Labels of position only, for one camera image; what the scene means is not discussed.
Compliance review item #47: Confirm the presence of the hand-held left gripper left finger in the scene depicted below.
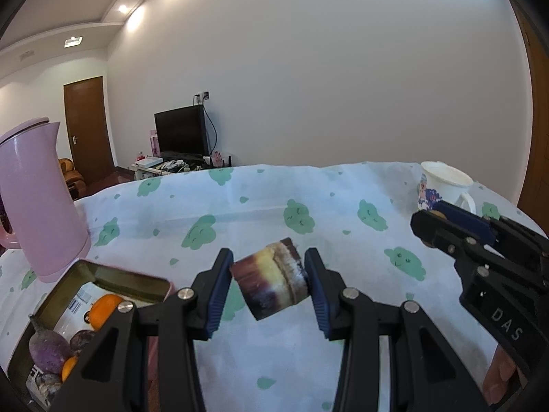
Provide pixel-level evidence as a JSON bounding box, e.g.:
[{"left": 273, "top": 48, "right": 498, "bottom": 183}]
[{"left": 50, "top": 248, "right": 235, "bottom": 412}]

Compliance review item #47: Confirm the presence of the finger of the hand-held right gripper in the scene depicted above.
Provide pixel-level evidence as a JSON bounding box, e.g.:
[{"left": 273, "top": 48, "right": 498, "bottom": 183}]
[
  {"left": 436, "top": 201, "right": 549, "bottom": 275},
  {"left": 410, "top": 211, "right": 509, "bottom": 269}
]

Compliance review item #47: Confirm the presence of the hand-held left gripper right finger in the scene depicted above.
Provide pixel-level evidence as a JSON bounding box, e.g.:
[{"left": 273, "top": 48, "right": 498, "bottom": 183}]
[{"left": 304, "top": 248, "right": 490, "bottom": 412}]

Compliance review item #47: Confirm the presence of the purple sugarcane piece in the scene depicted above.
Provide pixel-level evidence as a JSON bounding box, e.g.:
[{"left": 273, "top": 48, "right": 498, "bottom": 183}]
[
  {"left": 36, "top": 373, "right": 65, "bottom": 401},
  {"left": 229, "top": 237, "right": 310, "bottom": 322}
]

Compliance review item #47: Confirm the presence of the pink rectangular tin box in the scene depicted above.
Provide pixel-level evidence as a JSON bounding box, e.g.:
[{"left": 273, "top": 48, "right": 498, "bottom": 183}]
[{"left": 8, "top": 259, "right": 174, "bottom": 410}]

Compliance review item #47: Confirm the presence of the large orange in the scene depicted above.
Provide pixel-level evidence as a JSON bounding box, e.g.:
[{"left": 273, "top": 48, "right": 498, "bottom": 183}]
[{"left": 89, "top": 294, "right": 124, "bottom": 328}]

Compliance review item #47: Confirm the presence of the dark purple passion fruit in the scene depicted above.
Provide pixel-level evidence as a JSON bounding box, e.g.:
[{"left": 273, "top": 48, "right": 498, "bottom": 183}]
[{"left": 70, "top": 330, "right": 97, "bottom": 353}]

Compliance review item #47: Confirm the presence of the medium orange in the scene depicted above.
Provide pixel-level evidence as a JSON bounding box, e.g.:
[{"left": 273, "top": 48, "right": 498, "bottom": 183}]
[{"left": 61, "top": 355, "right": 80, "bottom": 384}]

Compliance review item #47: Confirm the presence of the purple beetroot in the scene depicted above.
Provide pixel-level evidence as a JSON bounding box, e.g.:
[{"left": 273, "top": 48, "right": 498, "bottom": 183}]
[{"left": 28, "top": 314, "right": 73, "bottom": 373}]

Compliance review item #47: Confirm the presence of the person's right hand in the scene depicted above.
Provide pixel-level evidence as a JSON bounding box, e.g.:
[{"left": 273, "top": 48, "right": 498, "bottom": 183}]
[{"left": 481, "top": 343, "right": 530, "bottom": 406}]

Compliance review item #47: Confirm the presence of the white mug with blue print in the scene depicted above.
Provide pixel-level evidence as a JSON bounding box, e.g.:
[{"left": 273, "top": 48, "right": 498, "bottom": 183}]
[{"left": 417, "top": 161, "right": 478, "bottom": 215}]

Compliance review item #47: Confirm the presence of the white tablecloth with green clouds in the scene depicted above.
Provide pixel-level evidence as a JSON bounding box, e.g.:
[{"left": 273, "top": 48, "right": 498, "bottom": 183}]
[{"left": 0, "top": 162, "right": 549, "bottom": 412}]

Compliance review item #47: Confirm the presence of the light wooden door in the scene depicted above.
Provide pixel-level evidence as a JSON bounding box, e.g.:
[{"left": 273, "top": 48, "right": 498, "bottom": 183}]
[{"left": 512, "top": 4, "right": 549, "bottom": 241}]

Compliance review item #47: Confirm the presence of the white television stand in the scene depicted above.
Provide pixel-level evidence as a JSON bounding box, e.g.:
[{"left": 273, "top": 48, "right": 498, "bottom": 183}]
[{"left": 131, "top": 157, "right": 234, "bottom": 181}]

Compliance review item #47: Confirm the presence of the black television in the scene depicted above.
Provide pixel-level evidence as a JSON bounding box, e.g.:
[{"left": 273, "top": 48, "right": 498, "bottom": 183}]
[{"left": 154, "top": 105, "right": 211, "bottom": 159}]

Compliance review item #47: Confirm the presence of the brown leather sofa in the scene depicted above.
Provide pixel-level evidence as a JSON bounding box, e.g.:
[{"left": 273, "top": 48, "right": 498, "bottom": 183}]
[{"left": 58, "top": 158, "right": 89, "bottom": 200}]

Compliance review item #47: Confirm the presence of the pink electric kettle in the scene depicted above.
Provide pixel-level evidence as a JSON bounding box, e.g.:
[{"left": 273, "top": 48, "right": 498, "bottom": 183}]
[{"left": 0, "top": 117, "right": 92, "bottom": 284}]

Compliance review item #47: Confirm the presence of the brown wooden door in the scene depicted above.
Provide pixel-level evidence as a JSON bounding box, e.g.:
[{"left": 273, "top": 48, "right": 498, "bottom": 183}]
[{"left": 63, "top": 76, "right": 116, "bottom": 190}]

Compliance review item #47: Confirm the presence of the black power cable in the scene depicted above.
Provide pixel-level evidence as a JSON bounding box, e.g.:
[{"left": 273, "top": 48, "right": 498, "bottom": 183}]
[{"left": 203, "top": 103, "right": 221, "bottom": 155}]

